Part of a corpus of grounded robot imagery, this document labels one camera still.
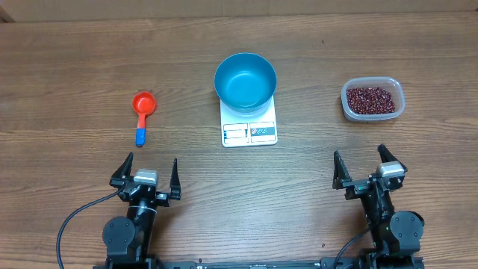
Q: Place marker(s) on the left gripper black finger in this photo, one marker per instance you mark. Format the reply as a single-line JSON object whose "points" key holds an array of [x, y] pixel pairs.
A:
{"points": [[124, 170], [175, 185]]}

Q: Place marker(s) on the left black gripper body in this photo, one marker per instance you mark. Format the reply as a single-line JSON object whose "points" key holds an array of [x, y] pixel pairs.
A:
{"points": [[160, 197]]}

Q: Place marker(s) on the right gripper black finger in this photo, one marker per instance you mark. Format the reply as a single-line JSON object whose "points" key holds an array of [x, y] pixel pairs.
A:
{"points": [[341, 174], [386, 156]]}

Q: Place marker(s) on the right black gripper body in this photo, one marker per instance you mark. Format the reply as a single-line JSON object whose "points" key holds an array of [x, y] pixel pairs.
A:
{"points": [[355, 188]]}

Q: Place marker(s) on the orange scoop with blue handle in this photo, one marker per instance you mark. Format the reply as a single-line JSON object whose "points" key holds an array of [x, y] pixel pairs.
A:
{"points": [[144, 105]]}

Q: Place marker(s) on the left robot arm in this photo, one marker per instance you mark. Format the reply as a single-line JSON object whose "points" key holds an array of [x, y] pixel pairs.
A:
{"points": [[128, 237]]}

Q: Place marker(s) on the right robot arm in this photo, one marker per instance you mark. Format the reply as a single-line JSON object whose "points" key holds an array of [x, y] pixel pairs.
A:
{"points": [[396, 234]]}

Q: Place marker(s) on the white digital kitchen scale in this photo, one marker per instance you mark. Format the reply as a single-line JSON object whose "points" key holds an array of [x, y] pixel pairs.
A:
{"points": [[251, 128]]}

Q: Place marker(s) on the teal plastic bowl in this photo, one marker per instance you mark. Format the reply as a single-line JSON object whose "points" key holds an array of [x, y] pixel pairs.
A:
{"points": [[245, 81]]}

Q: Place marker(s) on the red adzuki beans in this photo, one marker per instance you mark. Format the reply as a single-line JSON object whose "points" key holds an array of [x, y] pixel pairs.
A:
{"points": [[370, 100]]}

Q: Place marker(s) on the clear plastic food container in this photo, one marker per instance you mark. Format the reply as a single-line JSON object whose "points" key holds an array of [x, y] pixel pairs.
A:
{"points": [[390, 84]]}

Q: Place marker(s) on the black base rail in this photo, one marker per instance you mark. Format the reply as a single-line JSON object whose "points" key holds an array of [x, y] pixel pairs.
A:
{"points": [[324, 263]]}

